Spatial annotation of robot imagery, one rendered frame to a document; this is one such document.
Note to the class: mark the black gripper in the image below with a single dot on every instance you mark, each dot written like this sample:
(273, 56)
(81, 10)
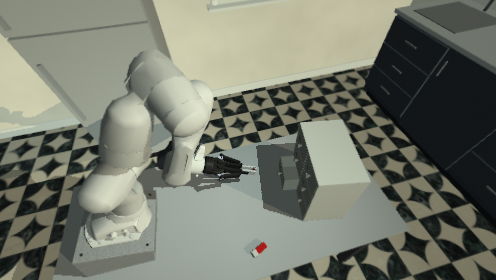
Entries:
(222, 167)

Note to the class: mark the small grey chest of drawers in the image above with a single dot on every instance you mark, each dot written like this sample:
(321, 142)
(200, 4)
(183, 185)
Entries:
(339, 171)

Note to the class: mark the grey drawer front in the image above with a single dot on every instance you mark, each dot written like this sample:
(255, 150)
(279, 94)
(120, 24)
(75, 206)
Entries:
(289, 170)
(310, 175)
(302, 145)
(306, 191)
(301, 201)
(297, 159)

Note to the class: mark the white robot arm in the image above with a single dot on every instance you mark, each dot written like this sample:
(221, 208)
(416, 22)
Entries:
(124, 138)

